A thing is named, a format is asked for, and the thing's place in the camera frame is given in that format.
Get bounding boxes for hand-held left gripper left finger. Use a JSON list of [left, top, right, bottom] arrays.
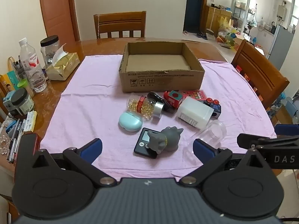
[[31, 138, 117, 187]]

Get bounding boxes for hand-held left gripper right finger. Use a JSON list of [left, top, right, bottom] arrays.
[[179, 138, 266, 187]]

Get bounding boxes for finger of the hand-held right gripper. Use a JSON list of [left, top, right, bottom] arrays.
[[237, 133, 299, 149], [275, 124, 299, 136]]

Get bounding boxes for clear plastic cup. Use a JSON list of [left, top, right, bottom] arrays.
[[184, 119, 227, 157]]

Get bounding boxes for grey rubber toy figure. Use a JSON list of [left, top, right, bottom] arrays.
[[149, 126, 184, 154]]

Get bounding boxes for white plastic container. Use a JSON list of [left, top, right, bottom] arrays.
[[176, 97, 214, 130]]

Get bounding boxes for teal earbuds case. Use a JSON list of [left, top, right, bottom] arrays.
[[119, 111, 143, 132]]

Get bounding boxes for black digital pocket scale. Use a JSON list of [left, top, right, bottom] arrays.
[[134, 127, 164, 159]]

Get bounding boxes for cardboard box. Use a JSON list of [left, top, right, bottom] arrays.
[[119, 41, 205, 93]]

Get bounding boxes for black toy car red wheels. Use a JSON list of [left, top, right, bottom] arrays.
[[203, 97, 222, 119]]

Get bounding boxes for pink towel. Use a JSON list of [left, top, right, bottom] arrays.
[[40, 55, 277, 182]]

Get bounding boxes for red flat card box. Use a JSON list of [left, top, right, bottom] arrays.
[[180, 90, 207, 102]]

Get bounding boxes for red toy cube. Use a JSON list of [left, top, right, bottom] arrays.
[[163, 90, 183, 109]]

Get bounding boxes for phone in red case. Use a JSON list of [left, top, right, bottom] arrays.
[[14, 133, 41, 168]]

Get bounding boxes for wooden chair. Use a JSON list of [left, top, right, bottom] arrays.
[[231, 39, 290, 110], [93, 11, 147, 39]]

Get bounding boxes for yellow note pad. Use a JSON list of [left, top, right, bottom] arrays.
[[24, 111, 38, 132]]

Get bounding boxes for clear bottle of gold capsules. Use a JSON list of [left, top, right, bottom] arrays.
[[127, 93, 165, 120]]

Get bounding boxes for black oval case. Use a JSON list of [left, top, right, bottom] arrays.
[[147, 91, 177, 114]]

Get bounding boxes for bundle of pens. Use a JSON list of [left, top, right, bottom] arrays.
[[7, 119, 27, 164]]

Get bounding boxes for dark-lidded white jar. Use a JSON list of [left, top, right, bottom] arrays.
[[10, 88, 35, 116]]

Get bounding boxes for grey refrigerator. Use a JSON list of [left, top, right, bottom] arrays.
[[267, 24, 294, 70]]

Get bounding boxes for clear glass dish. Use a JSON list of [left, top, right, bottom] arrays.
[[0, 135, 11, 155]]

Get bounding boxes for gold tissue pack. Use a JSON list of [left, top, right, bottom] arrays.
[[45, 43, 80, 81]]

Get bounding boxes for toothpick holder with green cap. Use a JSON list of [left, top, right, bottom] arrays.
[[17, 79, 35, 97]]

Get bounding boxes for clear plastic water bottle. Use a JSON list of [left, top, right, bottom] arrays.
[[19, 38, 47, 93]]

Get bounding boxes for teal printed carton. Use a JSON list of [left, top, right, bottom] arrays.
[[0, 71, 21, 94]]

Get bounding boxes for clear jar with black lid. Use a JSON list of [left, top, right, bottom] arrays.
[[40, 35, 61, 66]]

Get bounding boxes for pen holder with pens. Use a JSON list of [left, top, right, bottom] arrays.
[[8, 56, 27, 80]]

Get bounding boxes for yellow plastic bags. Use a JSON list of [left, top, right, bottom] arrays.
[[217, 16, 237, 45]]

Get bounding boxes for wooden cabinet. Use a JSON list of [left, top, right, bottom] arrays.
[[206, 6, 234, 36]]

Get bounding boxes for wooden door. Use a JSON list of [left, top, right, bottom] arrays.
[[38, 0, 81, 41]]

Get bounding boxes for wall water heater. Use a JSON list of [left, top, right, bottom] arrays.
[[277, 5, 288, 19]]

